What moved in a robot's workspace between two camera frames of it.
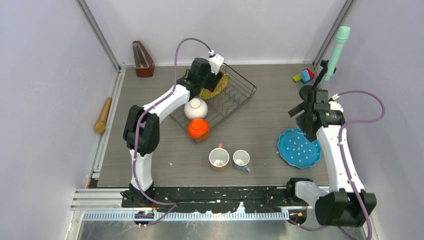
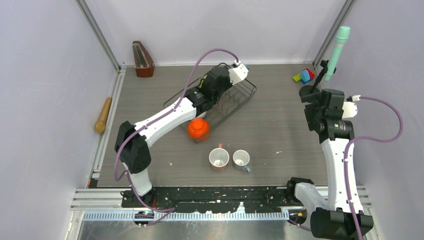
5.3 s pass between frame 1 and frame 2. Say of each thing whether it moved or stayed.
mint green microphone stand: stayed
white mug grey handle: stayed
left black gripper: moved
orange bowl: stayed
